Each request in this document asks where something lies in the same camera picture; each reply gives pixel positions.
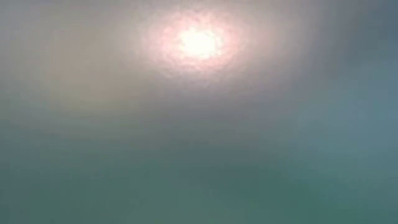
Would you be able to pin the teal silicone mat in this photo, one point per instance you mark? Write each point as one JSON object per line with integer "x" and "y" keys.
{"x": 199, "y": 155}

